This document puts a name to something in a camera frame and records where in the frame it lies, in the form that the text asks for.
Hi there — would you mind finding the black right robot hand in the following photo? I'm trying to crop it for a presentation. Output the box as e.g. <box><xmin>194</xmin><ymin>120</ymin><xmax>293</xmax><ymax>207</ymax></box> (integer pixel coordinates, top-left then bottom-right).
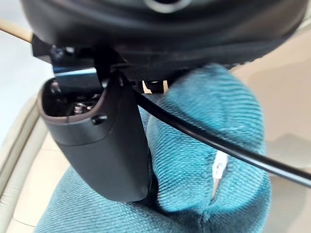
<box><xmin>18</xmin><ymin>0</ymin><xmax>310</xmax><ymax>202</ymax></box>

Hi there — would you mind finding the teal woven cushion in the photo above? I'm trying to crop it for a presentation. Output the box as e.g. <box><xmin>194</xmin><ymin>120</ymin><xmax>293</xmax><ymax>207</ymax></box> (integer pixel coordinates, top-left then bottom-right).
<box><xmin>34</xmin><ymin>62</ymin><xmax>272</xmax><ymax>233</ymax></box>

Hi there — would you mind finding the white cushion label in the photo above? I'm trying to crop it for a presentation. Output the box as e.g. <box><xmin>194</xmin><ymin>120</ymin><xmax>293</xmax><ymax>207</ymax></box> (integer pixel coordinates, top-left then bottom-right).
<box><xmin>210</xmin><ymin>148</ymin><xmax>229</xmax><ymax>202</ymax></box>

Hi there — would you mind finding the beige leather sofa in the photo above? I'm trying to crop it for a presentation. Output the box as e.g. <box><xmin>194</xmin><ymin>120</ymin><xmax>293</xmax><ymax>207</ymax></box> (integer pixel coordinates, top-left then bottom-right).
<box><xmin>0</xmin><ymin>21</ymin><xmax>311</xmax><ymax>233</ymax></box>

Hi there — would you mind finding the black cable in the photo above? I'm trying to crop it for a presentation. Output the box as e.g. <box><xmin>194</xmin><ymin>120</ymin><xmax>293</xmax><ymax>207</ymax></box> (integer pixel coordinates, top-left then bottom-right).
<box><xmin>131</xmin><ymin>85</ymin><xmax>311</xmax><ymax>189</ymax></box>

